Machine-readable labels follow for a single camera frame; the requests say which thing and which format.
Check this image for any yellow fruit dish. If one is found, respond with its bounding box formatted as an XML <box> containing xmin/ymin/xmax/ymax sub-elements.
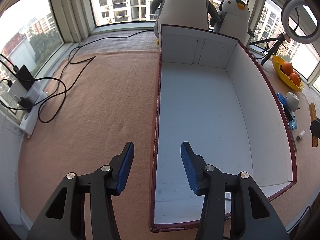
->
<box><xmin>272</xmin><ymin>55</ymin><xmax>304</xmax><ymax>92</ymax></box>

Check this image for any blue round object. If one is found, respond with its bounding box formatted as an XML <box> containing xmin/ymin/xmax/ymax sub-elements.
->
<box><xmin>277</xmin><ymin>93</ymin><xmax>287</xmax><ymax>108</ymax></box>

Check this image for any small plush penguin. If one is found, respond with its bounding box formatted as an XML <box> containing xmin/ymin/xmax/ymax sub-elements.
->
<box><xmin>209</xmin><ymin>0</ymin><xmax>255</xmax><ymax>43</ymax></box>

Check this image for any orange fruit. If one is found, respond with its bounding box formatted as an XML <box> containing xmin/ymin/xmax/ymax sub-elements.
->
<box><xmin>281</xmin><ymin>61</ymin><xmax>293</xmax><ymax>76</ymax></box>
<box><xmin>289</xmin><ymin>72</ymin><xmax>301</xmax><ymax>87</ymax></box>

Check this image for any white power adapter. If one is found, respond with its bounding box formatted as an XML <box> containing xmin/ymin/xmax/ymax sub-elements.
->
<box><xmin>8</xmin><ymin>80</ymin><xmax>27</xmax><ymax>98</ymax></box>

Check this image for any white ring light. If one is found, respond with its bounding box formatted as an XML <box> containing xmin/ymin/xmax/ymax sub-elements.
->
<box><xmin>281</xmin><ymin>0</ymin><xmax>319</xmax><ymax>44</ymax></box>

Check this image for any other arm black gripper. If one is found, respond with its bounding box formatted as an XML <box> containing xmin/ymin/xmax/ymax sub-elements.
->
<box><xmin>310</xmin><ymin>118</ymin><xmax>320</xmax><ymax>139</ymax></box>

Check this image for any white power strip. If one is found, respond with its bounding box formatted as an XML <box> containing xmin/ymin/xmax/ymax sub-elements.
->
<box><xmin>20</xmin><ymin>81</ymin><xmax>48</xmax><ymax>138</ymax></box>

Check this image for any white round device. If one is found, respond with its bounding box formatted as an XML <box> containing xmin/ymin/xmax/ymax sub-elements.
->
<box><xmin>285</xmin><ymin>92</ymin><xmax>299</xmax><ymax>112</ymax></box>

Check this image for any black cable on carpet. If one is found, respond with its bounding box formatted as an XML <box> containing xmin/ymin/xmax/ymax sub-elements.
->
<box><xmin>0</xmin><ymin>29</ymin><xmax>155</xmax><ymax>124</ymax></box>

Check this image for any red box with white interior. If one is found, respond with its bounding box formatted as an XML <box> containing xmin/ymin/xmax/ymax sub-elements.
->
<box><xmin>149</xmin><ymin>25</ymin><xmax>297</xmax><ymax>232</ymax></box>

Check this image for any orange fruit rear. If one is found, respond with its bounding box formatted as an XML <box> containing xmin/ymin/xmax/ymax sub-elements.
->
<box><xmin>281</xmin><ymin>61</ymin><xmax>293</xmax><ymax>76</ymax></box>

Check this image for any small black plug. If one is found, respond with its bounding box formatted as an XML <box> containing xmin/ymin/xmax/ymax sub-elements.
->
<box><xmin>18</xmin><ymin>97</ymin><xmax>33</xmax><ymax>113</ymax></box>

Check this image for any black tripod stand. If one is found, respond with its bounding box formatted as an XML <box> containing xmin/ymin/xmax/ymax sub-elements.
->
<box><xmin>249</xmin><ymin>32</ymin><xmax>288</xmax><ymax>65</ymax></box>

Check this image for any large plush penguin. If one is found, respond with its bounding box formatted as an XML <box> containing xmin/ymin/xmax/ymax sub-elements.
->
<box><xmin>150</xmin><ymin>0</ymin><xmax>221</xmax><ymax>41</ymax></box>

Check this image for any orange fruit front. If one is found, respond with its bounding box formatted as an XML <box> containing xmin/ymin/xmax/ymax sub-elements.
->
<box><xmin>289</xmin><ymin>72</ymin><xmax>301</xmax><ymax>87</ymax></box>

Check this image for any wooden clothespin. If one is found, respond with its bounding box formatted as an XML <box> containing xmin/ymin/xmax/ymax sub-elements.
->
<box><xmin>309</xmin><ymin>102</ymin><xmax>319</xmax><ymax>147</ymax></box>

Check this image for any black power adapter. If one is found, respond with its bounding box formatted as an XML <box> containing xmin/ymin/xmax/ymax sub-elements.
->
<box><xmin>16</xmin><ymin>64</ymin><xmax>35</xmax><ymax>91</ymax></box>

